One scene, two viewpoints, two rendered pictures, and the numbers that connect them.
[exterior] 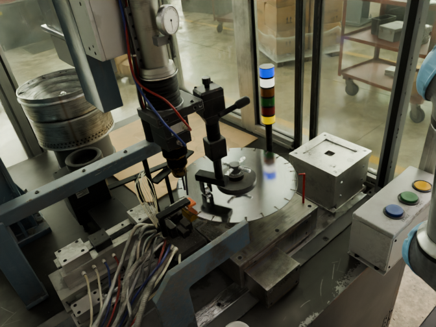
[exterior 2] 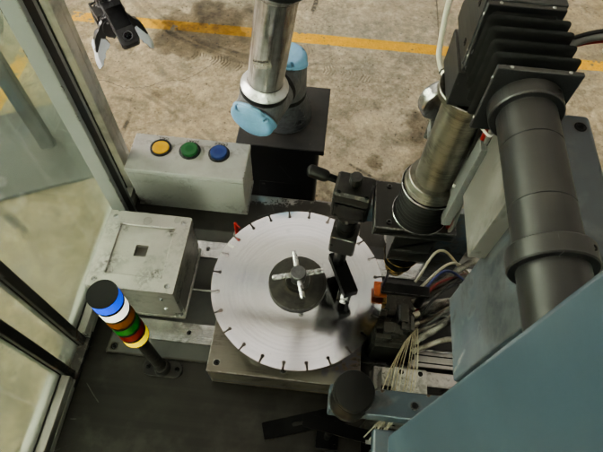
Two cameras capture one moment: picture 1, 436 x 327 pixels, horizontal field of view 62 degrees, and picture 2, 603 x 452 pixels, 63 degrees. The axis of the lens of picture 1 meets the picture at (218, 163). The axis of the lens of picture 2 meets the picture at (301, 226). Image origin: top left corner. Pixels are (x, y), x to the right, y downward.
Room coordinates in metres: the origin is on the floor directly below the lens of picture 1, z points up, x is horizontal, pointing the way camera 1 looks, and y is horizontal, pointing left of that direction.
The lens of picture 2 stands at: (1.09, 0.19, 1.82)
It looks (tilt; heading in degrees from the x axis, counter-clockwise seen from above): 59 degrees down; 218
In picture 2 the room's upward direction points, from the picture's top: 3 degrees clockwise
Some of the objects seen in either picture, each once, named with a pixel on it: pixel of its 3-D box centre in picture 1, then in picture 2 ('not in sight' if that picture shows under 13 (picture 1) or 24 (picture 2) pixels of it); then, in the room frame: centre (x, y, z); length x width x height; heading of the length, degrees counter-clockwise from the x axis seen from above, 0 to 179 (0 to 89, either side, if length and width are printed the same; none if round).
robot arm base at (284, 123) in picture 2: not in sight; (284, 101); (0.33, -0.48, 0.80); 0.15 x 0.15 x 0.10
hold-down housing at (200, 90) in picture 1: (211, 120); (348, 214); (0.72, 0.00, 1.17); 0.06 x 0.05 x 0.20; 116
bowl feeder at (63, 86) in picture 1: (74, 124); not in sight; (1.32, 0.54, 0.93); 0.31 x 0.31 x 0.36
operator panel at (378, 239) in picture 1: (398, 217); (193, 175); (0.69, -0.47, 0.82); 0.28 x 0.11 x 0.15; 125
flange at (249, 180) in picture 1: (235, 176); (297, 281); (0.79, -0.04, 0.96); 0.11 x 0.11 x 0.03
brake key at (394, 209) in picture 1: (394, 212); (219, 153); (0.64, -0.42, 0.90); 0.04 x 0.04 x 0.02
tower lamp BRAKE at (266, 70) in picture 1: (266, 71); (105, 298); (1.06, -0.18, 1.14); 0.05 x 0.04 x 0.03; 35
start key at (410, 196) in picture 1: (408, 198); (189, 151); (0.68, -0.47, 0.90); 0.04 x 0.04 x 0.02
